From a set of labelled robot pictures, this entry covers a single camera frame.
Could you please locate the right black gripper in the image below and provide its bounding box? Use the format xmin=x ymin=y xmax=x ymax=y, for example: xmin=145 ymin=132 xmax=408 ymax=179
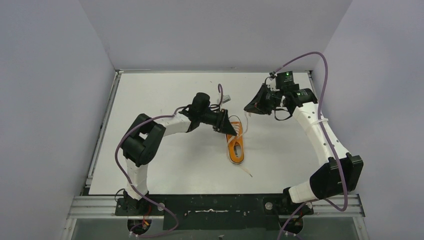
xmin=244 ymin=83 xmax=284 ymax=116

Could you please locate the cream shoelace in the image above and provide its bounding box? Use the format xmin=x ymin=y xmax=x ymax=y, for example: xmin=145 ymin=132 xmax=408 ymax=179
xmin=226 ymin=111 xmax=253 ymax=178

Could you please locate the orange canvas sneaker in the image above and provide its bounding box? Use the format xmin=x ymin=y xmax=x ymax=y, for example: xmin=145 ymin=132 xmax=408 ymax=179
xmin=225 ymin=115 xmax=248 ymax=165

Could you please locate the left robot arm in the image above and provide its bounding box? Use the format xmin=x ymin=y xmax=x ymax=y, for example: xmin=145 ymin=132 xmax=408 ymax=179
xmin=116 ymin=92 xmax=238 ymax=214

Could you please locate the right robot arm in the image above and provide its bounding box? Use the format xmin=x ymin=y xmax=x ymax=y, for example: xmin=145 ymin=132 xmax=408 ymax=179
xmin=244 ymin=71 xmax=364 ymax=214

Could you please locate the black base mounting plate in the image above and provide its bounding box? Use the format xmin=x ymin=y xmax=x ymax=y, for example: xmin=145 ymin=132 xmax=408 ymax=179
xmin=114 ymin=193 xmax=314 ymax=234

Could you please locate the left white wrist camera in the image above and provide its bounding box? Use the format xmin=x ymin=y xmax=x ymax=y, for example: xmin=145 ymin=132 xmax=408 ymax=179
xmin=218 ymin=95 xmax=231 ymax=104

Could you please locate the aluminium right table rail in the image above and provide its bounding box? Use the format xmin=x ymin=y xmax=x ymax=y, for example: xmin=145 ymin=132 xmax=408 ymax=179
xmin=307 ymin=70 xmax=332 ymax=140

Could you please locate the aluminium front rail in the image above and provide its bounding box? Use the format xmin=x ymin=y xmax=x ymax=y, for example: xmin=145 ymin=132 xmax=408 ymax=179
xmin=67 ymin=194 xmax=366 ymax=219

